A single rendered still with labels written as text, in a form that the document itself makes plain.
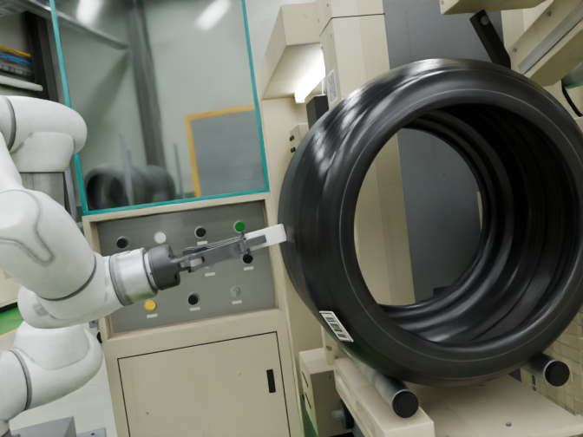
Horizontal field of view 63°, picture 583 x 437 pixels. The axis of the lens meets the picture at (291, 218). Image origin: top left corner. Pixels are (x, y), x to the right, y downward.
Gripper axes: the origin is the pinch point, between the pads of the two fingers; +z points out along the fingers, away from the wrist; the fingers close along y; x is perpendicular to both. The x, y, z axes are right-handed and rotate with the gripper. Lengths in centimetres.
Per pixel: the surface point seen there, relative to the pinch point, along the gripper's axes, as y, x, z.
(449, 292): 15.8, 25.7, 37.7
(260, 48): 953, -282, 166
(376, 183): 25.9, -2.0, 30.7
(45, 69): 1086, -382, -302
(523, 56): 15, -21, 67
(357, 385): 7.5, 35.2, 10.3
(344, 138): -11.1, -12.8, 15.4
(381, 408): -3.7, 35.3, 11.3
